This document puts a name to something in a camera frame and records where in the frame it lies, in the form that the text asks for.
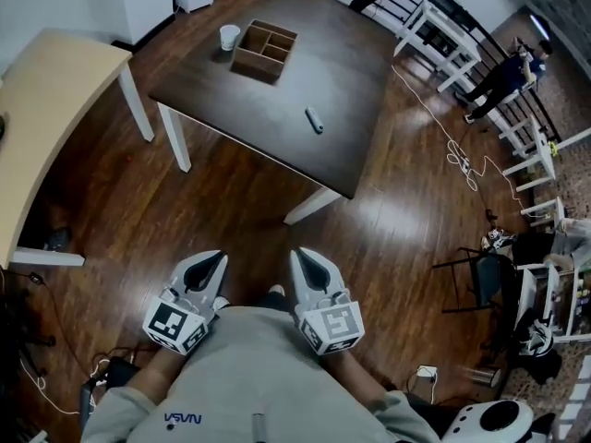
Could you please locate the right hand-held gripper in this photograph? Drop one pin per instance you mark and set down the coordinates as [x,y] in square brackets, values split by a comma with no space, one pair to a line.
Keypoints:
[332,323]

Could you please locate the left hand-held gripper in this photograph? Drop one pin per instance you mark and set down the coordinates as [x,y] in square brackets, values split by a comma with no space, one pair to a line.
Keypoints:
[173,323]

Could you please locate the person's left forearm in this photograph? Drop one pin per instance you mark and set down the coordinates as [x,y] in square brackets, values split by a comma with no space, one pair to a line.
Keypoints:
[159,369]

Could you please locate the person's right forearm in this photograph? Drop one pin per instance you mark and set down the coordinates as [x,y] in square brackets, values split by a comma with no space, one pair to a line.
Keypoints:
[358,376]

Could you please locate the person's left white shoe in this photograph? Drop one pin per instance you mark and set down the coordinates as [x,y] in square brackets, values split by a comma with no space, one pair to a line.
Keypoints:
[221,302]

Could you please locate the person's white shoe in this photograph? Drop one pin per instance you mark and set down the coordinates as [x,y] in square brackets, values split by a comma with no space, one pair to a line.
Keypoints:
[221,302]
[277,289]

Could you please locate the person's right white shoe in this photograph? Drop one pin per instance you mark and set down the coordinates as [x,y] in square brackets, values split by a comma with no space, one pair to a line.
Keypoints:
[277,289]

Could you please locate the person's dark trousers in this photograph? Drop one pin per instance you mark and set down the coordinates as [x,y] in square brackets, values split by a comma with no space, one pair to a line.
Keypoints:
[272,299]

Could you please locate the person's grey sweatshirt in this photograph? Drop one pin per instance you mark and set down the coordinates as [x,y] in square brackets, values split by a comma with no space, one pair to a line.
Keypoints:
[258,372]

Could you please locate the black box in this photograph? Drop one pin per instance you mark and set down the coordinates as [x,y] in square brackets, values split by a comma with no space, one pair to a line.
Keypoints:
[122,372]

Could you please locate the black power adapter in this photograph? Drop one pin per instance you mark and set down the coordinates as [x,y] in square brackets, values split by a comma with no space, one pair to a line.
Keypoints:
[35,278]

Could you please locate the black folding chair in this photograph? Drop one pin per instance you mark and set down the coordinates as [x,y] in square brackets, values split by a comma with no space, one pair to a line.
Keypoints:
[487,279]

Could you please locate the white power strip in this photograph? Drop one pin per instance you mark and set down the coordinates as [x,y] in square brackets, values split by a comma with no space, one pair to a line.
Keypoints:
[465,164]

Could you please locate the metal cylinder can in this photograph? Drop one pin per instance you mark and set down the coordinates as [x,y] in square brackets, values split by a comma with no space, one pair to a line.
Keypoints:
[485,376]

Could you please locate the white shelf rack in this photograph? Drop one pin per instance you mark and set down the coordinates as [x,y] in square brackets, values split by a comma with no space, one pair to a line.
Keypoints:
[527,293]

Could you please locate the wooden compartment organizer box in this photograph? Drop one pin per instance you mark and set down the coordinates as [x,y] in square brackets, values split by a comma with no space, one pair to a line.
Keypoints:
[257,68]

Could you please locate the dark wooden table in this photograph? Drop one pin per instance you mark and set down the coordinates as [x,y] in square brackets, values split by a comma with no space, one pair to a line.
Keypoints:
[323,63]

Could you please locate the white round device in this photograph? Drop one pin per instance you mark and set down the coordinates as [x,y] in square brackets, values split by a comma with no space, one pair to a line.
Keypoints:
[489,420]

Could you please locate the white paper cup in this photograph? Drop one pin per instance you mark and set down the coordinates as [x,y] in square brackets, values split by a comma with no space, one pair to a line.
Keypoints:
[229,39]

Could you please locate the beige desk with white legs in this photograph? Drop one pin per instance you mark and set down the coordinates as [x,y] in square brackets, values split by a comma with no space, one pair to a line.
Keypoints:
[46,86]

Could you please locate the white side table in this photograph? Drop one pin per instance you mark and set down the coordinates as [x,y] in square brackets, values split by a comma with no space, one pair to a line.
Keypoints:
[541,148]

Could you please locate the white bench table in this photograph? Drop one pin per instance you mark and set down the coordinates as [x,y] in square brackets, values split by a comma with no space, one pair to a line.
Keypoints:
[443,22]

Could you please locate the black metal railing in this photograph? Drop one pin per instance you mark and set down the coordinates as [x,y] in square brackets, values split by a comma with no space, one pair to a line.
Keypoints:
[481,32]

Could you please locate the white wall plug box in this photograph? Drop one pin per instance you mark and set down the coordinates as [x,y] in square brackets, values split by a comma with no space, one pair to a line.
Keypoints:
[427,373]

